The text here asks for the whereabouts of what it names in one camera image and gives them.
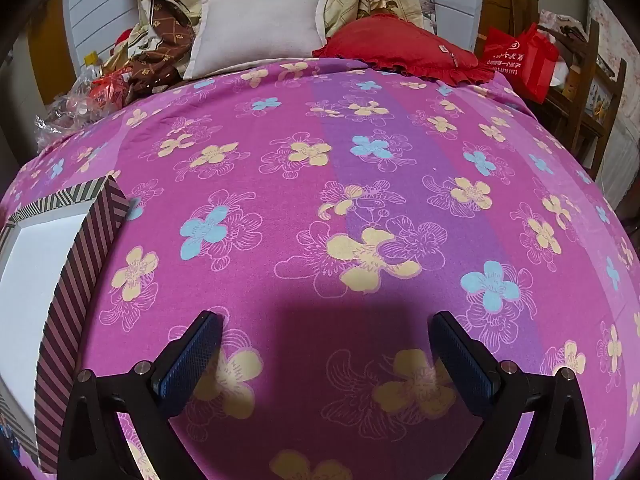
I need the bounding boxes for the clear plastic bags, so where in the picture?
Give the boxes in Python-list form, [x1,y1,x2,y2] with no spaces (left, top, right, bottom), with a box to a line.
[35,72,131,153]

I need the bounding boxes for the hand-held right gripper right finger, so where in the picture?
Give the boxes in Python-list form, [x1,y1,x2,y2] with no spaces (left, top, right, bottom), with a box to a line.
[429,311,608,480]

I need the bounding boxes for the red snack packet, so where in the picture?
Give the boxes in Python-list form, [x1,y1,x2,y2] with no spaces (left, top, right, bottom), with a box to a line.
[90,67,133,111]

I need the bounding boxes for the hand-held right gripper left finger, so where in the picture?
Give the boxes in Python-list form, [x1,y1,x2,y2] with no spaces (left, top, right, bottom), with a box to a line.
[57,310,223,480]

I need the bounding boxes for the white pillow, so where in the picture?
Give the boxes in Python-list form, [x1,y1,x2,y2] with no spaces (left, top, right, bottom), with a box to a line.
[182,0,331,80]

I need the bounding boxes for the pink floral bed sheet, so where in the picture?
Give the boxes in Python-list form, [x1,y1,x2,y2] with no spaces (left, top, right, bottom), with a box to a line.
[0,57,640,480]

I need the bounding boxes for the red ruffled cushion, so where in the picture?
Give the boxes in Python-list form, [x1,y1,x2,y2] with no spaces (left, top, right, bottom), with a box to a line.
[312,14,496,86]

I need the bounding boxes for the red shopping bag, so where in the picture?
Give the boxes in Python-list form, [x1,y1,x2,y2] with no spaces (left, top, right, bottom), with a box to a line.
[482,22,560,103]

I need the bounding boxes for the wooden chair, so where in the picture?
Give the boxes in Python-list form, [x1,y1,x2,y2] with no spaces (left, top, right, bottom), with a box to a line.
[510,0,628,181]

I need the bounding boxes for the santa plush toy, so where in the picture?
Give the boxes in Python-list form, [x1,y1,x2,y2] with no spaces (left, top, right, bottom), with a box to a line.
[111,29,147,63]

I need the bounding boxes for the brown patterned blanket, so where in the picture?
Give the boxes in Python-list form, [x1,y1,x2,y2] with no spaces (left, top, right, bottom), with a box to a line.
[125,0,202,96]

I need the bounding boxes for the floral folded quilt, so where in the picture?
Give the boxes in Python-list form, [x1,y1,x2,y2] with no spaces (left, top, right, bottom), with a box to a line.
[65,0,486,78]

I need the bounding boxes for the striped cardboard box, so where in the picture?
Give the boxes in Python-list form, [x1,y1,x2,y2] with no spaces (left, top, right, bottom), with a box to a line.
[0,176,128,473]

